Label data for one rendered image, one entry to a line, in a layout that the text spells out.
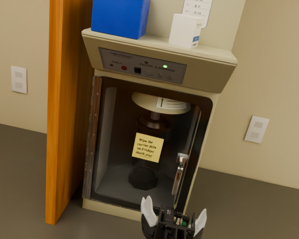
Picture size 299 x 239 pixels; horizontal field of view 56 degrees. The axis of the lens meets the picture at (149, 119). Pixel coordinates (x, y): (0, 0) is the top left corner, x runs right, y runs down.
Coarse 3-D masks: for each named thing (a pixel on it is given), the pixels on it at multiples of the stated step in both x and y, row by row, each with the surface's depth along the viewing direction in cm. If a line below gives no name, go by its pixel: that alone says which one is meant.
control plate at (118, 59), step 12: (108, 60) 64; (120, 60) 63; (132, 60) 62; (144, 60) 61; (156, 60) 60; (132, 72) 66; (144, 72) 65; (156, 72) 64; (168, 72) 63; (180, 72) 62
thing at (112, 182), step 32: (128, 96) 72; (160, 96) 71; (192, 96) 70; (128, 128) 76; (160, 128) 74; (192, 128) 73; (96, 160) 81; (128, 160) 80; (160, 160) 78; (192, 160) 77; (96, 192) 86; (128, 192) 84; (160, 192) 82
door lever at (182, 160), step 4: (180, 156) 76; (176, 160) 77; (180, 160) 76; (184, 160) 77; (180, 164) 74; (180, 168) 72; (176, 172) 73; (180, 172) 72; (176, 176) 74; (180, 176) 73; (176, 180) 74; (176, 184) 74; (172, 188) 75; (176, 188) 75; (172, 192) 76; (176, 192) 75
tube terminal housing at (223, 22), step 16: (160, 0) 63; (176, 0) 63; (224, 0) 61; (240, 0) 61; (160, 16) 64; (224, 16) 63; (240, 16) 62; (160, 32) 66; (208, 32) 64; (224, 32) 64; (224, 48) 65; (128, 80) 72; (144, 80) 71; (208, 96) 70; (208, 128) 74; (96, 208) 90; (112, 208) 89
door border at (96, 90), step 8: (96, 80) 71; (96, 88) 72; (96, 96) 73; (96, 104) 74; (96, 112) 75; (96, 120) 76; (88, 128) 77; (96, 128) 77; (88, 144) 79; (88, 152) 80; (88, 160) 81; (88, 168) 83; (88, 176) 84; (88, 184) 85; (88, 192) 86
